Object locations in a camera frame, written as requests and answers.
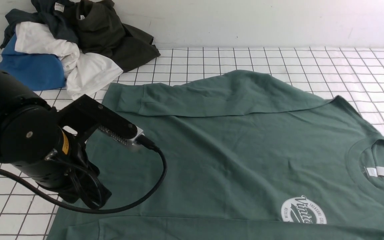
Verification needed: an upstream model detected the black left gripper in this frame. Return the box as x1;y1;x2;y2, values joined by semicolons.
58;133;112;210

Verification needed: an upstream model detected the dark navy shirt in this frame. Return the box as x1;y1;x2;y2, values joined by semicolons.
0;0;79;49

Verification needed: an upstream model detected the dark olive shirt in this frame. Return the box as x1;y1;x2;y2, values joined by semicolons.
73;0;160;72

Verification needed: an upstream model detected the white grid tablecloth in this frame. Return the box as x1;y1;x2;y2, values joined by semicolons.
0;47;384;240

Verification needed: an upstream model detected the blue shirt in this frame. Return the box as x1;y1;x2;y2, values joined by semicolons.
0;34;65;91

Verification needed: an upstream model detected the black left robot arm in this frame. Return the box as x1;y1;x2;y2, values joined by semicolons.
0;69;111;210

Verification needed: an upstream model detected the white shirt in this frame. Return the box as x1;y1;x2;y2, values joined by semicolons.
15;22;123;100

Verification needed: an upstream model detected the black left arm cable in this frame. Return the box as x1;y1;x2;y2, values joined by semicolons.
0;135;168;214

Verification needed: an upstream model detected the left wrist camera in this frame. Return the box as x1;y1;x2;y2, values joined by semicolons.
57;95;144;151

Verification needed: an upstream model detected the green long sleeve shirt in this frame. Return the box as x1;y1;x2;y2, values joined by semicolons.
47;70;384;240

